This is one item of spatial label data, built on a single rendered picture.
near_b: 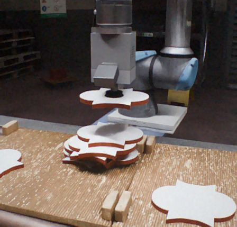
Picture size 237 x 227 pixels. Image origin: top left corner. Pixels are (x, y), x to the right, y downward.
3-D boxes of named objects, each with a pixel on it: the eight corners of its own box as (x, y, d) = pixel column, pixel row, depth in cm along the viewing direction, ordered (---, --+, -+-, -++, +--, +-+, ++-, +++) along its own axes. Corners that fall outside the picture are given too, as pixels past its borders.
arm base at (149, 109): (122, 105, 127) (123, 81, 125) (160, 108, 124) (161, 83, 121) (113, 115, 113) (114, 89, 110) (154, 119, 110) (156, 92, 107)
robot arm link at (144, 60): (130, 81, 124) (131, 47, 120) (163, 85, 118) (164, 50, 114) (117, 87, 113) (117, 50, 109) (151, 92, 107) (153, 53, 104)
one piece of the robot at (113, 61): (78, 15, 57) (80, 99, 62) (125, 15, 55) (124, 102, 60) (97, 14, 68) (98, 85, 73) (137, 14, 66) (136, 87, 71)
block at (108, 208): (110, 200, 58) (110, 188, 57) (120, 202, 57) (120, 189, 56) (100, 219, 52) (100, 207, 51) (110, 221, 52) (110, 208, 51)
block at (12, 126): (14, 128, 92) (12, 119, 91) (19, 128, 92) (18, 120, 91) (2, 135, 87) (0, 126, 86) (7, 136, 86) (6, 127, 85)
